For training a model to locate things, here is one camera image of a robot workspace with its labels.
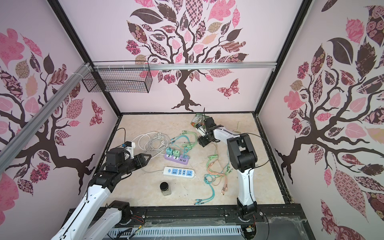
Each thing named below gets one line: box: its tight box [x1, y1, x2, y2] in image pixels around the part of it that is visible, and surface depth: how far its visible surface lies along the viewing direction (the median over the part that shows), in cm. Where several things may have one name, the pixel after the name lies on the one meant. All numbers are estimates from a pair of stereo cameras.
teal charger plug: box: [166, 147, 173, 156], surface depth 92 cm
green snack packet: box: [190, 113, 210, 129], surface depth 117 cm
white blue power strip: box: [163, 166, 195, 178], surface depth 87 cm
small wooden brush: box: [234, 121, 242, 134], surface depth 115 cm
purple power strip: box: [164, 153, 190, 165], surface depth 94 cm
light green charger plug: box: [172, 148, 181, 157], surface depth 92 cm
